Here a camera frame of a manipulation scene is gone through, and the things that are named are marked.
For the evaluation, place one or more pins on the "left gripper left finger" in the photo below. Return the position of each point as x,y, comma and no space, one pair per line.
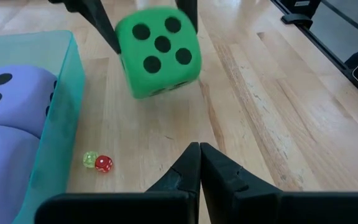
120,208

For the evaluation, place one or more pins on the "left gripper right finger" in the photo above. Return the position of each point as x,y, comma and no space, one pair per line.
259,208

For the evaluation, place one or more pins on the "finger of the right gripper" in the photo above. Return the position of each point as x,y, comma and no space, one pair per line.
98,15
190,9

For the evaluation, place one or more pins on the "small red translucent die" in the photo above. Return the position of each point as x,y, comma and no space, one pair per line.
103,164

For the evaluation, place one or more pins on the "small green translucent die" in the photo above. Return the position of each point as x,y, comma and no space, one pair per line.
89,159

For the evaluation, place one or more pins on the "large green foam die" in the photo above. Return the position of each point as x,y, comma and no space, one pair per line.
157,62

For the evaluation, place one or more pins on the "large purple foam die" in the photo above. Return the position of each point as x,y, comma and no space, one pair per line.
17,99
5,174

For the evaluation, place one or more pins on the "teal translucent plastic bin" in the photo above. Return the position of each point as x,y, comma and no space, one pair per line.
64,124

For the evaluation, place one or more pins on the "black frame clamp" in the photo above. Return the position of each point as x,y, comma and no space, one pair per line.
297,20

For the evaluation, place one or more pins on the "black metal table frame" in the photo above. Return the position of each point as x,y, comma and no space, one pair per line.
329,49

